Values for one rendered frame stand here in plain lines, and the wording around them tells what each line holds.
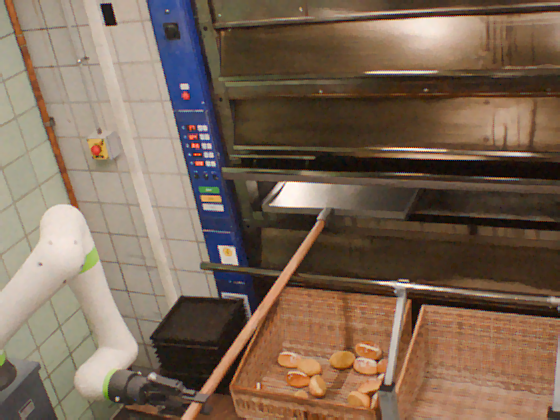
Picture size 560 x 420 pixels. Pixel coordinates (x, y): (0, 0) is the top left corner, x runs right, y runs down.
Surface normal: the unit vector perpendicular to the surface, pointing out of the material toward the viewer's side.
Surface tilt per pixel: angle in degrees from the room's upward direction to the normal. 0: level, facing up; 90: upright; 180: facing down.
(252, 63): 70
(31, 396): 90
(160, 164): 90
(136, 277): 90
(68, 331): 90
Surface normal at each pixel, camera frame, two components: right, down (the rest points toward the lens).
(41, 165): 0.89, 0.06
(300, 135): -0.45, 0.14
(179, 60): -0.42, 0.47
